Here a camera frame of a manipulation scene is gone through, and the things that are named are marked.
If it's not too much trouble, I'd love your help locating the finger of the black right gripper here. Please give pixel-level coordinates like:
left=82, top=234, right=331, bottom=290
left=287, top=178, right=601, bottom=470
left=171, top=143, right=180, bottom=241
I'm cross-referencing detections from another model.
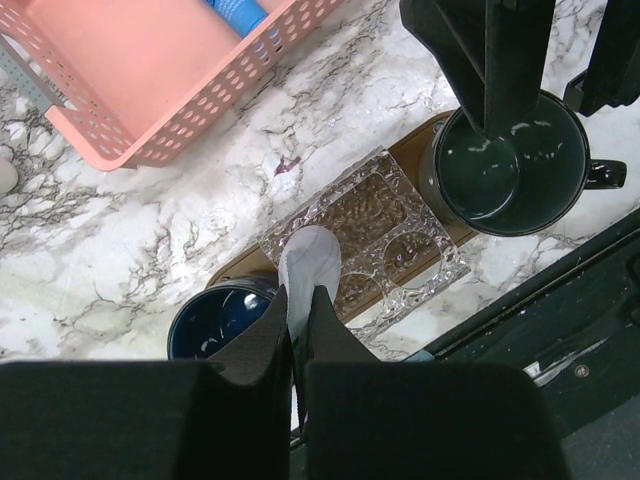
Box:
left=399, top=0, right=555, bottom=140
left=563, top=0, right=639, bottom=116

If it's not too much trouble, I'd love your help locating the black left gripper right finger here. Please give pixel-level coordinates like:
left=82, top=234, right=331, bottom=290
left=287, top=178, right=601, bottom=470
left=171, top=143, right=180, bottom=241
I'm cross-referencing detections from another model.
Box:
left=305, top=287, right=568, bottom=479

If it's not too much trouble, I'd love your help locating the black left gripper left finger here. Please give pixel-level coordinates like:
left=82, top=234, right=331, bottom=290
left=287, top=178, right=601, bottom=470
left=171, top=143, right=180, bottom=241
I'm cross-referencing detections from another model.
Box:
left=1, top=291, right=290, bottom=479

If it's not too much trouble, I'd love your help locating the oval wooden tray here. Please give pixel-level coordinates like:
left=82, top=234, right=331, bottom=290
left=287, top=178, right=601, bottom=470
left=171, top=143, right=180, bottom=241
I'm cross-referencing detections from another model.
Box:
left=204, top=110, right=481, bottom=326

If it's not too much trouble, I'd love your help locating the dark green mug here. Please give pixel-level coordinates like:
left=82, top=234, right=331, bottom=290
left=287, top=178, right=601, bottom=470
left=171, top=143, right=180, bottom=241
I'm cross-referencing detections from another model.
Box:
left=418, top=91, right=627, bottom=237

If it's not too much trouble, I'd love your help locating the dark blue mug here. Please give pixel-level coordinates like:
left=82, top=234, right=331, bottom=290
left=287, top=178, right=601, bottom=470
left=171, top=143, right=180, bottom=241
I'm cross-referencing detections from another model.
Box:
left=167, top=272, right=279, bottom=360

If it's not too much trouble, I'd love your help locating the blue toothpaste tube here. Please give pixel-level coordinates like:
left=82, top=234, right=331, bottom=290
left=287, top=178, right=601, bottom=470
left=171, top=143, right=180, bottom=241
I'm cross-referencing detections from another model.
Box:
left=205, top=0, right=268, bottom=38

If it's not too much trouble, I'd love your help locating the pink perforated plastic basket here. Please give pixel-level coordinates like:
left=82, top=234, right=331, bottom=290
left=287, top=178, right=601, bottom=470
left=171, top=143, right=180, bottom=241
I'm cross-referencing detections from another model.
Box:
left=1, top=1, right=336, bottom=171

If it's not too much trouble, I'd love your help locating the black front mounting rail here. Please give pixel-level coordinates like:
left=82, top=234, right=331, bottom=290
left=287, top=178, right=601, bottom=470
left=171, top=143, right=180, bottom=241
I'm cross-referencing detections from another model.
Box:
left=418, top=211, right=639, bottom=479

